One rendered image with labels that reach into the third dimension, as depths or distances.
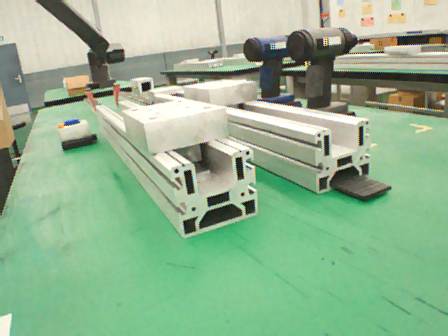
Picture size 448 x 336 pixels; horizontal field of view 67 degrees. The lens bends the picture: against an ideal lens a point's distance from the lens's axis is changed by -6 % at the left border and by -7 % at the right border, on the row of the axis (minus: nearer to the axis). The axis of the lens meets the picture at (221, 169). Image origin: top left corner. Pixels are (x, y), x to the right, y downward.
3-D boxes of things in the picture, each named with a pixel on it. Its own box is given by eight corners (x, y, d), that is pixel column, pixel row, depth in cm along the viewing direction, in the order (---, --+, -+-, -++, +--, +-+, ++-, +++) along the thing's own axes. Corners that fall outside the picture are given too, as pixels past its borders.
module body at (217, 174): (100, 132, 110) (95, 105, 108) (131, 126, 114) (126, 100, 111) (182, 239, 40) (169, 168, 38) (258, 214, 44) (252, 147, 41)
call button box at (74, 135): (62, 145, 99) (57, 124, 97) (96, 138, 102) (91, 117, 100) (62, 151, 92) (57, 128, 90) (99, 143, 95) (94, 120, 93)
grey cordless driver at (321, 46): (288, 142, 73) (279, 31, 66) (348, 123, 83) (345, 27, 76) (316, 148, 67) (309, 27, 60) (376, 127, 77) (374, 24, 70)
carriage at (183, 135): (129, 151, 58) (121, 110, 56) (191, 137, 62) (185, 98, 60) (153, 176, 44) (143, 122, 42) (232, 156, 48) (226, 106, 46)
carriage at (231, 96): (186, 113, 87) (182, 86, 85) (227, 106, 91) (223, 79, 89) (212, 122, 73) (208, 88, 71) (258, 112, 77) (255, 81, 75)
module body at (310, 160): (158, 120, 117) (154, 95, 115) (186, 115, 121) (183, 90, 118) (316, 194, 47) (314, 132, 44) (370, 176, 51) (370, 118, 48)
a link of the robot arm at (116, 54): (87, 28, 114) (97, 44, 111) (119, 25, 121) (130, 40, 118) (85, 57, 124) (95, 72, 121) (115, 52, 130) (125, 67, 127)
